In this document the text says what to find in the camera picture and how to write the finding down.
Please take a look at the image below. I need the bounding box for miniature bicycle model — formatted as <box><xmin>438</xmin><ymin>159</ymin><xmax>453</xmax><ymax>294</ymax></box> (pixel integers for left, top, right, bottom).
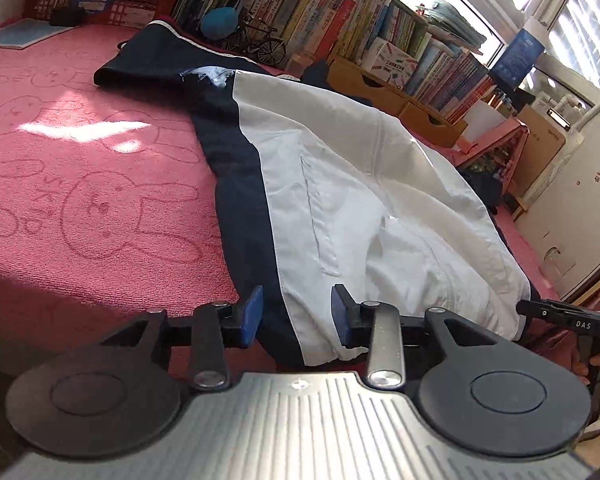
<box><xmin>231</xmin><ymin>12</ymin><xmax>287</xmax><ymax>67</ymax></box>

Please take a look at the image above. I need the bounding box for light blue pad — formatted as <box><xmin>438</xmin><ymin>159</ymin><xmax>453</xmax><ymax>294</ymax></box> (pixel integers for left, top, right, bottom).
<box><xmin>0</xmin><ymin>16</ymin><xmax>77</xmax><ymax>51</ymax></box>

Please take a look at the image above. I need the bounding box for blue plush ball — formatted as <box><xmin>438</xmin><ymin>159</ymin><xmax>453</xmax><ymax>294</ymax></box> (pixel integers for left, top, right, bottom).
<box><xmin>200</xmin><ymin>6</ymin><xmax>242</xmax><ymax>39</ymax></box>

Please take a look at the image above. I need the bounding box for row of books on organizer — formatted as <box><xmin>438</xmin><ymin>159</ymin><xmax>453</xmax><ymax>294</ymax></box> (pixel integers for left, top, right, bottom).
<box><xmin>330</xmin><ymin>0</ymin><xmax>501</xmax><ymax>122</ymax></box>

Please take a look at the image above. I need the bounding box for row of tall books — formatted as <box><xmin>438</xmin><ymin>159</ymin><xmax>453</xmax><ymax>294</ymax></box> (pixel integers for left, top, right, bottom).
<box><xmin>172</xmin><ymin>0</ymin><xmax>361</xmax><ymax>68</ymax></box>

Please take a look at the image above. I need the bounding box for cardboard box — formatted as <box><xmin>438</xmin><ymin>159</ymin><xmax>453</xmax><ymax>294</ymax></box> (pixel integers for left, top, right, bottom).
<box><xmin>511</xmin><ymin>105</ymin><xmax>567</xmax><ymax>197</ymax></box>

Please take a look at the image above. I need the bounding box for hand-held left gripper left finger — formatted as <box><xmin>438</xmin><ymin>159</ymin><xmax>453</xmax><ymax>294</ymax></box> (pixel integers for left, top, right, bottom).
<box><xmin>100</xmin><ymin>285</ymin><xmax>264</xmax><ymax>392</ymax></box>

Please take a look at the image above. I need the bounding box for window with white frame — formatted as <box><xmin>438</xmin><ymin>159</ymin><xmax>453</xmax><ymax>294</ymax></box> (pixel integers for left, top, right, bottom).
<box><xmin>405</xmin><ymin>0</ymin><xmax>600</xmax><ymax>97</ymax></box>

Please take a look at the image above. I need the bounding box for pink toy house package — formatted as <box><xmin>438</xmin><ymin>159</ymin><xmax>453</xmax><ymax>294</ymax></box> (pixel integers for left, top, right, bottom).
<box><xmin>454</xmin><ymin>110</ymin><xmax>529</xmax><ymax>177</ymax></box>

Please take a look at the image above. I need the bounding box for white container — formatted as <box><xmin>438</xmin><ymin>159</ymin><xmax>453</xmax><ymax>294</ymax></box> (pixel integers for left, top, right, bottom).
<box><xmin>464</xmin><ymin>100</ymin><xmax>507</xmax><ymax>142</ymax></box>

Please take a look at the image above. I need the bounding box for wooden drawer organizer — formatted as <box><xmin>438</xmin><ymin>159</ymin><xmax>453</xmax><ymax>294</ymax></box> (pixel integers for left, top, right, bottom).
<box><xmin>326</xmin><ymin>55</ymin><xmax>469</xmax><ymax>149</ymax></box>

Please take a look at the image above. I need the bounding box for stack of teal pouches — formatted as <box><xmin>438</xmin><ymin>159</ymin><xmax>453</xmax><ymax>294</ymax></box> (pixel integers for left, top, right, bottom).
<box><xmin>419</xmin><ymin>1</ymin><xmax>487</xmax><ymax>47</ymax></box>

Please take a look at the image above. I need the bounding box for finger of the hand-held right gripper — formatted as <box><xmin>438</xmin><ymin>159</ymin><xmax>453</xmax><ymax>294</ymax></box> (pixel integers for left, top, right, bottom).
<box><xmin>516</xmin><ymin>299</ymin><xmax>551</xmax><ymax>323</ymax></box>

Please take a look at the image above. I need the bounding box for blue box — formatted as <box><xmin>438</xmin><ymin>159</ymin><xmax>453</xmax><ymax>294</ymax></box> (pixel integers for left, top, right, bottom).
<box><xmin>489</xmin><ymin>27</ymin><xmax>546</xmax><ymax>87</ymax></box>

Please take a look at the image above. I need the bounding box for white pencil print box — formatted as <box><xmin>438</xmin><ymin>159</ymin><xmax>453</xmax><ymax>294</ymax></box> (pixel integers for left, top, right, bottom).
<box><xmin>362</xmin><ymin>37</ymin><xmax>421</xmax><ymax>92</ymax></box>

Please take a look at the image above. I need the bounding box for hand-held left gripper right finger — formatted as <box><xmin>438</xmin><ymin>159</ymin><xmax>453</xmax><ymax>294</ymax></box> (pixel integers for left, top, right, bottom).
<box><xmin>331</xmin><ymin>284</ymin><xmax>503</xmax><ymax>390</ymax></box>

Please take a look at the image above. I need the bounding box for navy and white jacket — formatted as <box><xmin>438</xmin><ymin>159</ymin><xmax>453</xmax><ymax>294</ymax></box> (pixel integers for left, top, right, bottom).
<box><xmin>94</xmin><ymin>20</ymin><xmax>533</xmax><ymax>368</ymax></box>

